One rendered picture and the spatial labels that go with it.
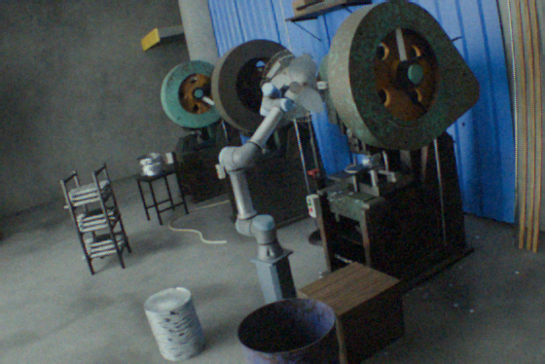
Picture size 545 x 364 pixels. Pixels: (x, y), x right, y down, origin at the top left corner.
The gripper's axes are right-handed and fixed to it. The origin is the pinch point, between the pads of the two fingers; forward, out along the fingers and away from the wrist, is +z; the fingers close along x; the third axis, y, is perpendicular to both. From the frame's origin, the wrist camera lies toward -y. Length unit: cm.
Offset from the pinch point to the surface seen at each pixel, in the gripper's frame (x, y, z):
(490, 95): 125, -67, 52
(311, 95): -0.9, -18.4, 40.3
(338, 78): 50, -6, -69
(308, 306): 80, 99, -75
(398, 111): 78, -8, -37
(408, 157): 87, 7, 6
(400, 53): 72, -35, -52
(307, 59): -11, -42, 29
